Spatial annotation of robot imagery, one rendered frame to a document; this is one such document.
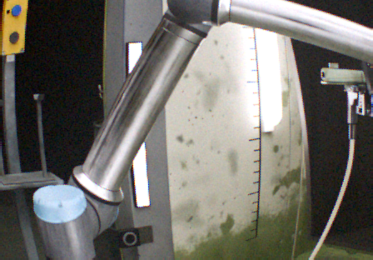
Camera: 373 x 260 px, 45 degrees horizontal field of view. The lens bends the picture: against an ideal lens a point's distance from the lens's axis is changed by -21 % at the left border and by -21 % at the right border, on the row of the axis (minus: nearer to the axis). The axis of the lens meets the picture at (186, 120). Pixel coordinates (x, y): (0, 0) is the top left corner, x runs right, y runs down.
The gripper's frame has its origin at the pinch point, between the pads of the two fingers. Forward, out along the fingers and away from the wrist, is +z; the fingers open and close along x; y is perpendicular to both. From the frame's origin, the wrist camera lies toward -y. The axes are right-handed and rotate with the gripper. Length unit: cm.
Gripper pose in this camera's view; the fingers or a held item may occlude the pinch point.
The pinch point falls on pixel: (351, 86)
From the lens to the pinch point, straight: 152.7
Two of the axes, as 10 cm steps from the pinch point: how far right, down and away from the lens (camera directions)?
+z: -2.1, -1.3, 9.7
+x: 9.8, -0.6, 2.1
